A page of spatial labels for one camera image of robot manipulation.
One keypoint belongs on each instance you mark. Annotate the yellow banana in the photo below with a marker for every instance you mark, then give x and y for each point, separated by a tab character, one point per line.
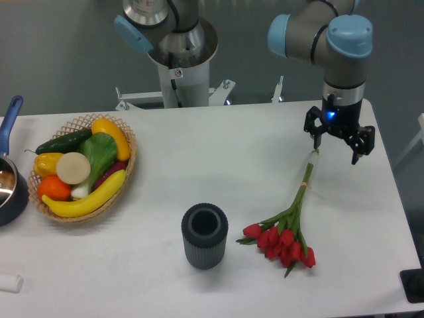
90	203

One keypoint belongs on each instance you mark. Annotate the purple eggplant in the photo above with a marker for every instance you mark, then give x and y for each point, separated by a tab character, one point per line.
119	165

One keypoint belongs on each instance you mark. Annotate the white cylinder object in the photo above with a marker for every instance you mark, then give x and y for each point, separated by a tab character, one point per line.
10	282

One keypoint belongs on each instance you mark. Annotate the red tulip bouquet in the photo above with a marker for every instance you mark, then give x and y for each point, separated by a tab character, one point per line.
280	237

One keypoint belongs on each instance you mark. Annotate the green cucumber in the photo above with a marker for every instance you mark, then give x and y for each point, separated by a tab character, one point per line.
63	144

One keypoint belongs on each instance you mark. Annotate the beige round disc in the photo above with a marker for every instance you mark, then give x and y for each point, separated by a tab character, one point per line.
73	168

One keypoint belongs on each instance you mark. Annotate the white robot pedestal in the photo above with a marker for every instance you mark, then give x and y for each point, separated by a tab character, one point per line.
182	61

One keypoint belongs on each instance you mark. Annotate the white frame at right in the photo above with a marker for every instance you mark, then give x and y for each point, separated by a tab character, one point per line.
413	148

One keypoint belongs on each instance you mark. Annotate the green bok choy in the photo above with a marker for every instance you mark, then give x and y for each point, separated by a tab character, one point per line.
101	151

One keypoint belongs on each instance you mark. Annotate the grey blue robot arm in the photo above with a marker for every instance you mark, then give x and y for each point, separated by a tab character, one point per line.
326	34

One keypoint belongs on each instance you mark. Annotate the yellow squash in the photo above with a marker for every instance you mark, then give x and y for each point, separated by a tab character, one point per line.
103	125

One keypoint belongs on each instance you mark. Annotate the orange fruit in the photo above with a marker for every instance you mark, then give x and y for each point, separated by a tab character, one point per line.
54	188

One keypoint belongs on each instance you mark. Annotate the dark grey ribbed vase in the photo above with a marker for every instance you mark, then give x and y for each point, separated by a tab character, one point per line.
204	230

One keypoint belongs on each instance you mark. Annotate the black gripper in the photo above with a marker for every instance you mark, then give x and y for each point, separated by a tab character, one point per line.
339	117

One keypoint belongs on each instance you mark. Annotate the yellow bell pepper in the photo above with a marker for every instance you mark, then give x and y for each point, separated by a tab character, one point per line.
45	164

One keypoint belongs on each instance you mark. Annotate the black device at edge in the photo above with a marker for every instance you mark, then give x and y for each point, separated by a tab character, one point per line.
412	281

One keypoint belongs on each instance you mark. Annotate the blue handled saucepan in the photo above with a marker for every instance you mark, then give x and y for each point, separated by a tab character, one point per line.
14	190

